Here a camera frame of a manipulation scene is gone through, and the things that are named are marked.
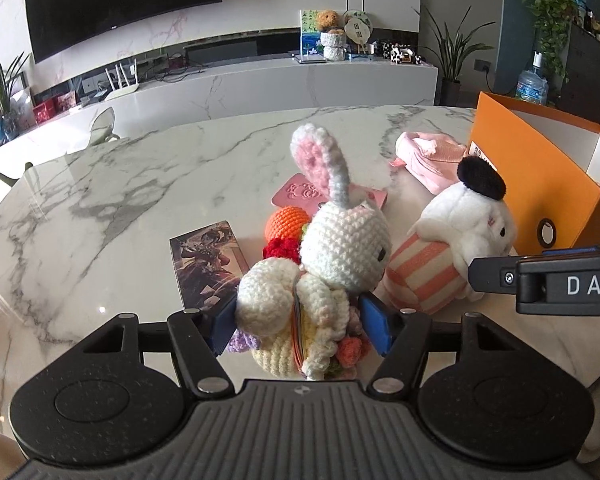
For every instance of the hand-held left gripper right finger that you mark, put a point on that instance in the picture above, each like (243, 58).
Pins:
(378, 327)

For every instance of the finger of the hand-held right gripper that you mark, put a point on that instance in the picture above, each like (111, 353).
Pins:
(495, 274)

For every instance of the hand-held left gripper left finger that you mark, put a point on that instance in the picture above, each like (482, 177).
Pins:
(223, 327)

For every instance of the white plush dog black beret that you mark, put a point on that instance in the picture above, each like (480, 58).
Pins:
(475, 220)

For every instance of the white crocheted bunny doll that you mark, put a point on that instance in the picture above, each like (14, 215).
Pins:
(345, 245)

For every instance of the orange cardboard box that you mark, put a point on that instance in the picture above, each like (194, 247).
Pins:
(530, 180)

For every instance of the illustrated card box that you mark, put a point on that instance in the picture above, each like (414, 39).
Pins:
(205, 265)

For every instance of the pink plush pouch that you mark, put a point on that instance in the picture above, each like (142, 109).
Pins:
(432, 157)

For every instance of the pink embossed card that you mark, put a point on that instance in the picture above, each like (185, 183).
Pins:
(297, 191)

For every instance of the blue water jug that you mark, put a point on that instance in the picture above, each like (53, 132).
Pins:
(531, 85)

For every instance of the dark shelf cabinet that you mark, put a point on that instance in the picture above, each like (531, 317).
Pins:
(587, 75)

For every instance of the tall potted plant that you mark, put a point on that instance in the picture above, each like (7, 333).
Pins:
(451, 60)

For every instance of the green dining chair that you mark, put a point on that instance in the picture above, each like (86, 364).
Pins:
(102, 127)

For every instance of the black and white figurines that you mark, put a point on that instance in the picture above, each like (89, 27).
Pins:
(402, 55)

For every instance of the white marble tv cabinet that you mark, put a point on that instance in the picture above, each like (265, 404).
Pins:
(260, 87)

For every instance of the trailing green vine plant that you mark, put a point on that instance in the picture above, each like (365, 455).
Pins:
(550, 20)

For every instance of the white wifi router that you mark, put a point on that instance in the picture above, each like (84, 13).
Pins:
(122, 85)

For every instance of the red gift box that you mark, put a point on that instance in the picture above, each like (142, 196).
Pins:
(55, 107)

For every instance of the round paper fan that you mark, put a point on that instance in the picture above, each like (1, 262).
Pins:
(356, 27)

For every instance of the small landscape painting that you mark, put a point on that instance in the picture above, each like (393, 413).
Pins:
(310, 32)

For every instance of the brown teddy bear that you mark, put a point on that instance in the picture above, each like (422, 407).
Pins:
(328, 20)

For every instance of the potted orchid plant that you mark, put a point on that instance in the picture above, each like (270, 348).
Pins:
(5, 95)

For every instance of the black television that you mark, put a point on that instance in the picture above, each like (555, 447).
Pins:
(115, 0)

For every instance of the wall power socket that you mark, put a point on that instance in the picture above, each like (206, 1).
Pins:
(482, 65)

